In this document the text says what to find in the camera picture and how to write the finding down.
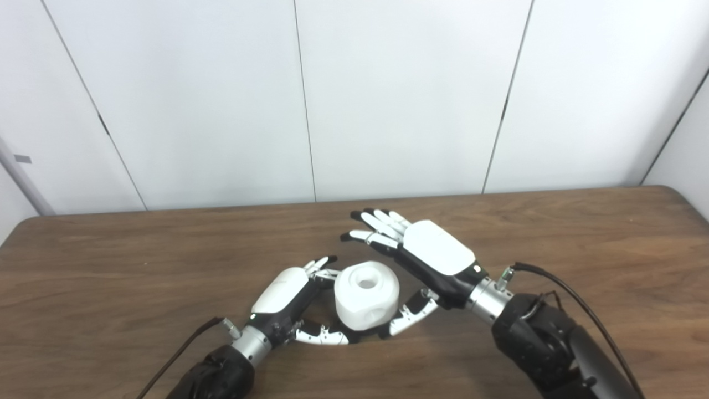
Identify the small grey wall label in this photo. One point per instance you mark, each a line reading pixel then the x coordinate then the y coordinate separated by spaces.
pixel 22 159

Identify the round white plastic piece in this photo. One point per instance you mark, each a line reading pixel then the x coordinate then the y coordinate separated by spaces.
pixel 365 299

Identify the grey wall post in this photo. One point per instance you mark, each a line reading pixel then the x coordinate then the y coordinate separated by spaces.
pixel 25 180

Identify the black and white left hand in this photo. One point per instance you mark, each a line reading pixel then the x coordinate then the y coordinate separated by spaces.
pixel 282 291

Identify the black and white right hand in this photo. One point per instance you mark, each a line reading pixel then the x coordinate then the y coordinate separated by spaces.
pixel 437 249

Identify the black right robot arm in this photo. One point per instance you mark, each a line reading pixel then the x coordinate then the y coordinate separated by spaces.
pixel 548 338

